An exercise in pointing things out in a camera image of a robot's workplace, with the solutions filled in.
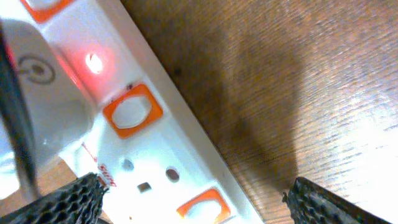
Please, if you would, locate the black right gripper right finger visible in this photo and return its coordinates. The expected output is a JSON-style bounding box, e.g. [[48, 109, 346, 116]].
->
[[282, 177, 389, 224]]

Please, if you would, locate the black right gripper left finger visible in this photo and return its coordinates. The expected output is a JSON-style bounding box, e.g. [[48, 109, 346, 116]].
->
[[1, 173, 108, 224]]

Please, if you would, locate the white power strip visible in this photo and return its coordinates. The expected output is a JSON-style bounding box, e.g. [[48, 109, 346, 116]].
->
[[1, 1, 262, 223]]

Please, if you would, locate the black charging cable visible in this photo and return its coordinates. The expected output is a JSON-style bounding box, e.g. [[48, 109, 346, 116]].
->
[[0, 18, 40, 200]]

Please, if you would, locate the white USB charger adapter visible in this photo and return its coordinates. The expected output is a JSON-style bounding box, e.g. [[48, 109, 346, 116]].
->
[[0, 19, 96, 200]]

